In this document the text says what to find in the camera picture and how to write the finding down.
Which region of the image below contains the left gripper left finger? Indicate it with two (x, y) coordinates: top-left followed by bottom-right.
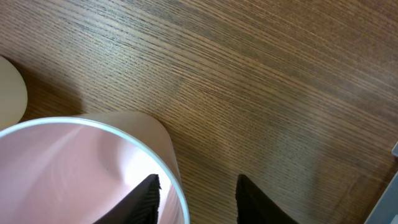
(94, 174), (161, 224)

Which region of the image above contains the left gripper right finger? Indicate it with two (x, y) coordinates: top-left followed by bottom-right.
(235, 174), (298, 224)

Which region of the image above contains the pink cup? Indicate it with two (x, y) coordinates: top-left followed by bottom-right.
(1, 111), (190, 223)

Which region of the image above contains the light green cup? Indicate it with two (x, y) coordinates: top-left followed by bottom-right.
(0, 57), (28, 130)

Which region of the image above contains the clear plastic storage container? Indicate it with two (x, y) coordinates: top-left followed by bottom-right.
(363, 140), (398, 224)

